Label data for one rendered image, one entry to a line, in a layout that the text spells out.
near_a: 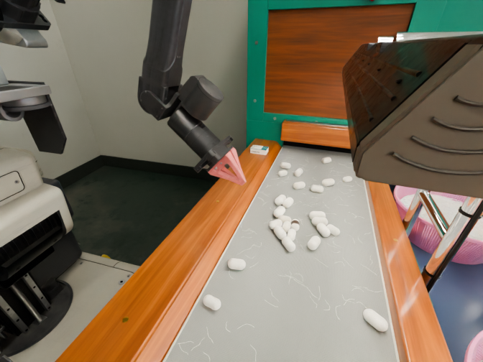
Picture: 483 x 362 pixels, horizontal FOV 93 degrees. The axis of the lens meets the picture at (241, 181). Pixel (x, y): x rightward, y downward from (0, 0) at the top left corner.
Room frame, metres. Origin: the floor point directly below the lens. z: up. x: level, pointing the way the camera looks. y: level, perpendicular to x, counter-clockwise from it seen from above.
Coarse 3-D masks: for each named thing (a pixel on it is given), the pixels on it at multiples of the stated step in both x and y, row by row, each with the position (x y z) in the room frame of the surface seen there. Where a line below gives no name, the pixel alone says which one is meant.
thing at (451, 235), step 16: (400, 32) 0.31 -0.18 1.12; (416, 32) 0.31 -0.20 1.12; (432, 32) 0.30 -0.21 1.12; (448, 32) 0.30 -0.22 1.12; (464, 32) 0.29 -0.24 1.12; (480, 32) 0.29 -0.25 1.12; (368, 48) 0.45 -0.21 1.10; (384, 48) 0.31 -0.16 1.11; (416, 192) 0.41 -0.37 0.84; (416, 208) 0.40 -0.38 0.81; (432, 208) 0.34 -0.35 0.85; (464, 208) 0.26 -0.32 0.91; (480, 208) 0.25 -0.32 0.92; (448, 224) 0.30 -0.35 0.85; (464, 224) 0.26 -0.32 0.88; (448, 240) 0.26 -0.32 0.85; (464, 240) 0.25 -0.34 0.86; (432, 256) 0.27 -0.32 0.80; (448, 256) 0.25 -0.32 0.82; (432, 272) 0.26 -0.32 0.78; (432, 288) 0.25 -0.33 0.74; (432, 304) 0.24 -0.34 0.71
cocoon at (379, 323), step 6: (366, 312) 0.20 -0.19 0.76; (372, 312) 0.20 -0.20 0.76; (366, 318) 0.20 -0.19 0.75; (372, 318) 0.19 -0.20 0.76; (378, 318) 0.19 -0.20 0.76; (384, 318) 0.19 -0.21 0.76; (372, 324) 0.19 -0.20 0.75; (378, 324) 0.18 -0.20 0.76; (384, 324) 0.18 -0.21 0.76; (384, 330) 0.18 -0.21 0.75
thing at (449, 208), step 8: (400, 200) 0.53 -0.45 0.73; (408, 200) 0.53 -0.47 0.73; (440, 200) 0.54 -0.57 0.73; (448, 200) 0.54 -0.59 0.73; (456, 200) 0.53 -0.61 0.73; (424, 208) 0.49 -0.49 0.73; (440, 208) 0.49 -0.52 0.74; (448, 208) 0.49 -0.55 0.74; (456, 208) 0.49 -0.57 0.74; (424, 216) 0.47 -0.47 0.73; (448, 216) 0.45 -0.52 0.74; (480, 224) 0.43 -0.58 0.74; (472, 232) 0.40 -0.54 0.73; (480, 232) 0.40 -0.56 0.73; (480, 240) 0.38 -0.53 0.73
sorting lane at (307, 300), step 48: (288, 192) 0.56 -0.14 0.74; (336, 192) 0.56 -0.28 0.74; (240, 240) 0.37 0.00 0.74; (336, 240) 0.37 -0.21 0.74; (240, 288) 0.25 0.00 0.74; (288, 288) 0.25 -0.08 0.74; (336, 288) 0.25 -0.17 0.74; (384, 288) 0.25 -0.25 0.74; (192, 336) 0.18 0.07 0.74; (240, 336) 0.18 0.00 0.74; (288, 336) 0.18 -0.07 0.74; (336, 336) 0.18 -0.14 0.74; (384, 336) 0.18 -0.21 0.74
